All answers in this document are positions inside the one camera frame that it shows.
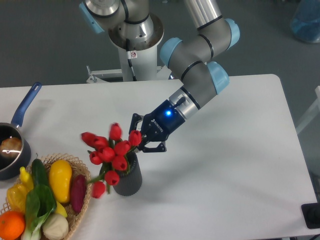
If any black cable on pedestal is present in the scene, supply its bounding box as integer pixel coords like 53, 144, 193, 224
125, 38, 138, 82

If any yellow banana piece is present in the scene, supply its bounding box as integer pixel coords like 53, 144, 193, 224
54, 201, 68, 218

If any yellow bell pepper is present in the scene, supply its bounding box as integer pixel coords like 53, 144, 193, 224
6, 183, 30, 214

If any green cucumber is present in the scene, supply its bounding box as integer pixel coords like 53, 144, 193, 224
31, 158, 50, 187

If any yellow squash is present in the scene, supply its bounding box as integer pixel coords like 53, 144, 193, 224
48, 159, 72, 204

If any green bok choy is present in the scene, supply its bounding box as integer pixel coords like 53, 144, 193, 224
21, 184, 57, 240

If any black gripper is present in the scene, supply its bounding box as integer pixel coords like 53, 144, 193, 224
128, 100, 186, 153

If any purple sweet potato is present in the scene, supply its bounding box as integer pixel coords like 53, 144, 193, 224
70, 174, 87, 214

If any dark grey ribbed vase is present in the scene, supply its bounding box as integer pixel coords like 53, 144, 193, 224
98, 152, 143, 197

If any blue translucent container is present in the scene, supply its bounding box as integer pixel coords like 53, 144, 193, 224
290, 0, 320, 44

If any brown bread roll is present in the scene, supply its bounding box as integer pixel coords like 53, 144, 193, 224
0, 137, 22, 159

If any orange fruit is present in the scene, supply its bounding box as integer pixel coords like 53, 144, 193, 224
0, 211, 26, 240

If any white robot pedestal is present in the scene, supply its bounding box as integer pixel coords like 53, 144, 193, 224
86, 12, 176, 84

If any white furniture frame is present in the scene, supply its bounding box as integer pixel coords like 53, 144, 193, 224
295, 86, 320, 135

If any black device at edge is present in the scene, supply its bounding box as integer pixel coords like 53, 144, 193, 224
301, 202, 320, 229

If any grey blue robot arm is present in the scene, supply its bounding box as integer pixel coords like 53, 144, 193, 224
79, 0, 240, 153

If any blue handled saucepan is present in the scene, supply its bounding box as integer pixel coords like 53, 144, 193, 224
0, 82, 42, 180

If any beige garlic bulb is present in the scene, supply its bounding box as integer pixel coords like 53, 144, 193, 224
42, 213, 69, 240

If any small yellow pepper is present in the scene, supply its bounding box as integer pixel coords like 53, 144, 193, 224
19, 166, 34, 191

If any red tulip bouquet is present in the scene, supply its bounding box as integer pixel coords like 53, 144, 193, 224
80, 123, 143, 199

